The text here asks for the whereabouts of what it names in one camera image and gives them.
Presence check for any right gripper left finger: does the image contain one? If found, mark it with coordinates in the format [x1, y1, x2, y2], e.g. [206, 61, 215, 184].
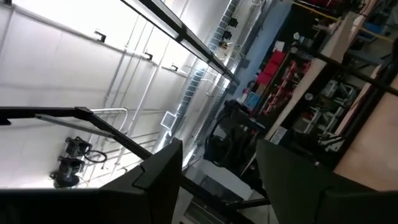
[99, 138, 184, 224]

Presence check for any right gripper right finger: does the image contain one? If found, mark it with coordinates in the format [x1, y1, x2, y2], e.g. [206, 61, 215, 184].
[256, 139, 335, 224]

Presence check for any rack with red bins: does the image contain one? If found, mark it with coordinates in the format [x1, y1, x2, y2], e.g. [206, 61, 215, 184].
[242, 46, 313, 125]

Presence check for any black overhead camera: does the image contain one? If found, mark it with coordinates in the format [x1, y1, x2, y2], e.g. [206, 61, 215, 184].
[49, 136, 108, 190]

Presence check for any silver ventilation duct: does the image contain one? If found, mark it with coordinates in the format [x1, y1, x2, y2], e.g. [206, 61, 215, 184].
[152, 67, 208, 153]

